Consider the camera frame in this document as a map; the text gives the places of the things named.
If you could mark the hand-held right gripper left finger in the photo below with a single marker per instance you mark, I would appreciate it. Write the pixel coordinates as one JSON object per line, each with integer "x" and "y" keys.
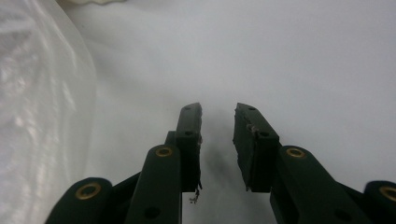
{"x": 188, "y": 149}

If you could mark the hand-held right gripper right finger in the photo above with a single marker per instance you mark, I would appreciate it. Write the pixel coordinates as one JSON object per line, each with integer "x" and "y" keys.
{"x": 258, "y": 155}

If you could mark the clear plastic bag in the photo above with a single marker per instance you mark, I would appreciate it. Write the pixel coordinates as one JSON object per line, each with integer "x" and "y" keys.
{"x": 40, "y": 109}

